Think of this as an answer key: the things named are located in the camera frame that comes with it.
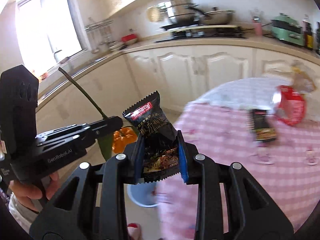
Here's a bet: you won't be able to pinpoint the red food container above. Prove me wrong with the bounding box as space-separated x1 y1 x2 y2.
121 33 138 44

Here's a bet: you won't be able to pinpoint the metal dish rack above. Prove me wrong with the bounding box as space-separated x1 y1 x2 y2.
84 18 113 48

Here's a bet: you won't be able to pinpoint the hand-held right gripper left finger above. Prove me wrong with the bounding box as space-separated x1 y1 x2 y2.
29 139 145 240

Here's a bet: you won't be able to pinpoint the pink slipper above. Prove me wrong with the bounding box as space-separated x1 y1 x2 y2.
127 223 141 240

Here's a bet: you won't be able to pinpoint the cream kitchen cabinets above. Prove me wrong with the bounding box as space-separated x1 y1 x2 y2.
35 44 320 140

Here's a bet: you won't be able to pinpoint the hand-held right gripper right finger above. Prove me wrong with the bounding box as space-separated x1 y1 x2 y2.
176 130 294 240

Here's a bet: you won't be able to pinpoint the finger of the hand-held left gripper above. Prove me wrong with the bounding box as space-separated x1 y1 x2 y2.
41 116 123 137
36 130 97 150

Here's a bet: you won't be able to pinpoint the beige crumpled paper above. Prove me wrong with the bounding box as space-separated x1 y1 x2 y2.
291 64 317 93

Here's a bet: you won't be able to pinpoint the light blue plastic bin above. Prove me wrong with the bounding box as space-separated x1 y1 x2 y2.
127 182 161 208

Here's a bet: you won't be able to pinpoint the pink utensil holder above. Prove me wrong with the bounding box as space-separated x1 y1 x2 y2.
252 16 263 36

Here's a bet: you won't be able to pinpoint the green kitchen appliance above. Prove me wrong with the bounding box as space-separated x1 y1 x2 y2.
271 13 303 47

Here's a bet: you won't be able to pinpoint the steel cooking pot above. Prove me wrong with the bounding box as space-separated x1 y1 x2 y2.
164 0 199 25

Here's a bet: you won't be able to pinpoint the red snack bag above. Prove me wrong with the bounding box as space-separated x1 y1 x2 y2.
272 85 307 127

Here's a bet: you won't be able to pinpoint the pink checkered tablecloth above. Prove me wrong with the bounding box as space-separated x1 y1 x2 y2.
159 78 320 238

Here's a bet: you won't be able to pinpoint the small black snack packet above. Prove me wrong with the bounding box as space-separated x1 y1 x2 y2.
249 109 277 142

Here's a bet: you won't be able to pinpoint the steel wok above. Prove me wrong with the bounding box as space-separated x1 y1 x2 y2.
192 6 236 26

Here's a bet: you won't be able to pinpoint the kitchen window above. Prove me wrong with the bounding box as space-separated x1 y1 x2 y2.
16 0 83 67

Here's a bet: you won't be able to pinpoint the dark sauce bottle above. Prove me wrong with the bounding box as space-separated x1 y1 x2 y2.
302 14 315 50

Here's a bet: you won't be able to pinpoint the chrome sink faucet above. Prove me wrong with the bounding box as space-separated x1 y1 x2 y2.
53 49 66 63

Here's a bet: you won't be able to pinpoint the person's left hand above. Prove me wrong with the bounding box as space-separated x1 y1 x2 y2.
10 172 60 213

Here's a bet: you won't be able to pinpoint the gas stove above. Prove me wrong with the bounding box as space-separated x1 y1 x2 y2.
154 25 248 43

